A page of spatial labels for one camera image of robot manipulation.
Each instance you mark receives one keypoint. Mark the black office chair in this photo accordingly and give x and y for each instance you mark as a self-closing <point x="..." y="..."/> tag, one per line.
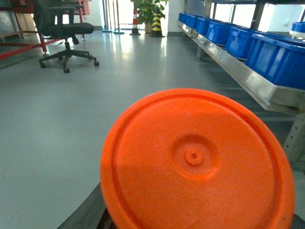
<point x="56" y="21"/>

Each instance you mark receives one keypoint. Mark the red white traffic cone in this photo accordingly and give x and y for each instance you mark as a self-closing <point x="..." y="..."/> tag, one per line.
<point x="135" y="30"/>

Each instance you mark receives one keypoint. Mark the red metal table frame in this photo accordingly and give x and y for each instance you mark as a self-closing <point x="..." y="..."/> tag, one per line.
<point x="26" y="7"/>

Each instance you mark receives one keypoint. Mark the yellow black traffic cone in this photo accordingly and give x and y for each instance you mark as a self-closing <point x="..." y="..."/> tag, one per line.
<point x="156" y="26"/>

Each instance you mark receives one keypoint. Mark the green potted plant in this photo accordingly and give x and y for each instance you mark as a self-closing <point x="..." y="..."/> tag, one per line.
<point x="145" y="10"/>

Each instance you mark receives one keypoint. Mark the orange cylindrical capacitor 4680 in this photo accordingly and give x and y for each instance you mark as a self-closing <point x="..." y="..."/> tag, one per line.
<point x="193" y="159"/>

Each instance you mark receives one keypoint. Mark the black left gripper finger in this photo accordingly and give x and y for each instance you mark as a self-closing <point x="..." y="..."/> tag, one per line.
<point x="91" y="214"/>

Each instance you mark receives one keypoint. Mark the stainless steel rack frame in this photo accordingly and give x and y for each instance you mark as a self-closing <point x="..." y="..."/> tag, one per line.
<point x="270" y="96"/>

